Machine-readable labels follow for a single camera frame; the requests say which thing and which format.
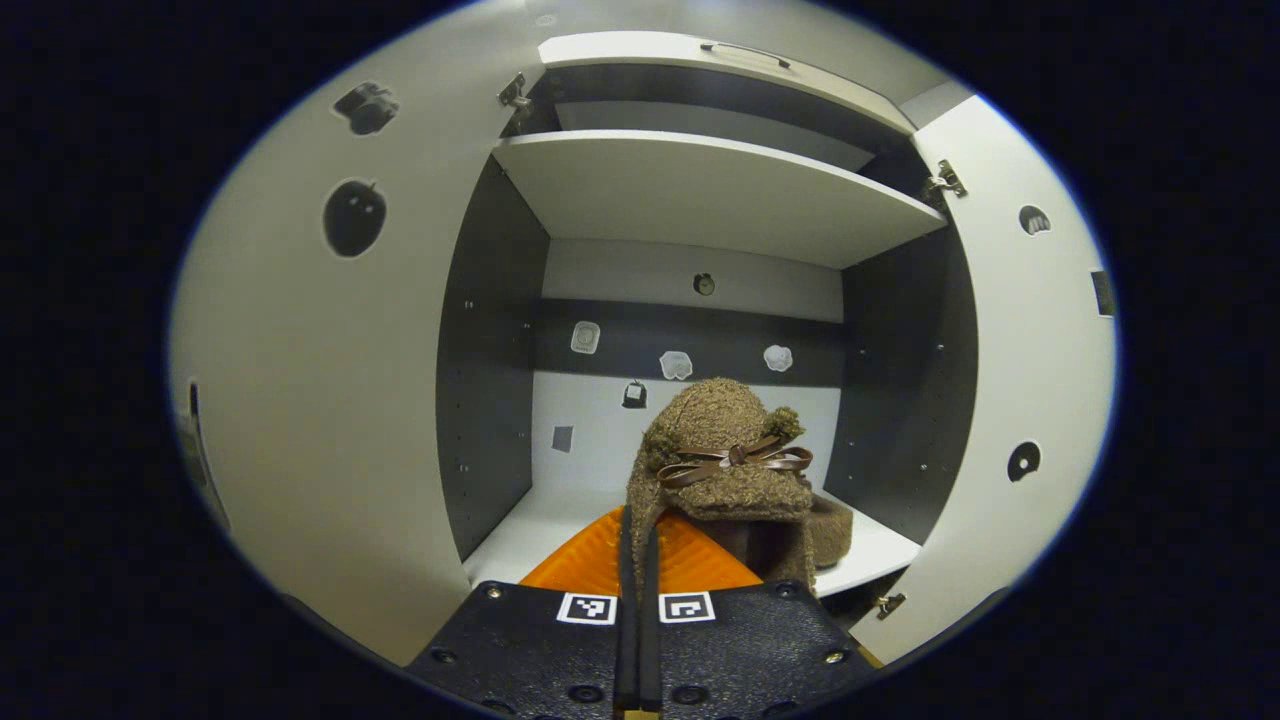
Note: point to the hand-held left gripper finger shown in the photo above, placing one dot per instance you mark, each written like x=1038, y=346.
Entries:
x=628, y=650
x=650, y=650

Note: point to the white shoe cabinet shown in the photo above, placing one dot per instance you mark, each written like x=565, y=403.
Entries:
x=500, y=380

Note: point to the white door with apple sticker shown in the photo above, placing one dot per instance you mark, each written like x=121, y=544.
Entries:
x=330, y=400

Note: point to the white door with cat sticker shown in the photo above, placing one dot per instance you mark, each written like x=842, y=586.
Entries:
x=1030, y=380

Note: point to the white cabinet shelf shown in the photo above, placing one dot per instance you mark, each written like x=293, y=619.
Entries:
x=700, y=190

